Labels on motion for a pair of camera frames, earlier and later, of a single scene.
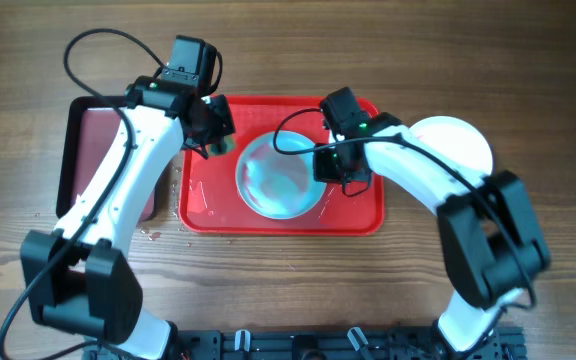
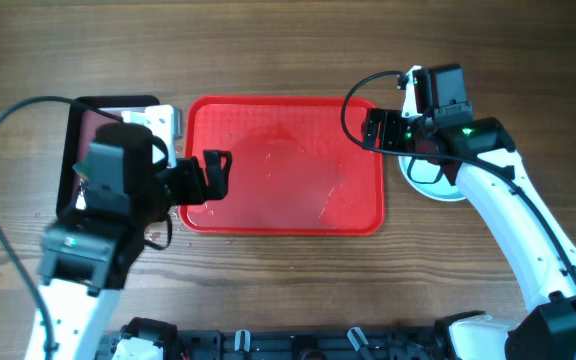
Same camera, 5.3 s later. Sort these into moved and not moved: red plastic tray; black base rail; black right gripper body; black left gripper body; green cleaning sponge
Moved: green cleaning sponge; black right gripper body; black left gripper body
Not moved: red plastic tray; black base rail
